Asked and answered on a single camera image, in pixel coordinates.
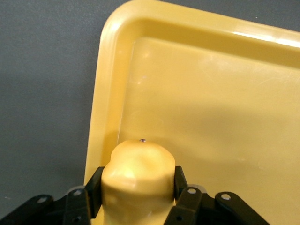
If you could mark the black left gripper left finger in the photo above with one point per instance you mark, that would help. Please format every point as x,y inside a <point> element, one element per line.
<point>77,201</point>

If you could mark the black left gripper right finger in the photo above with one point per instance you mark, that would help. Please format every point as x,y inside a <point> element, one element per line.
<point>194,204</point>

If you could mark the yellow potato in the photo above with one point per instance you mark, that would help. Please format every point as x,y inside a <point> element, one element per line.
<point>138,178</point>

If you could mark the yellow plastic tray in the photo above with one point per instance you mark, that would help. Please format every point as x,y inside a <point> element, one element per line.
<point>199,93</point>

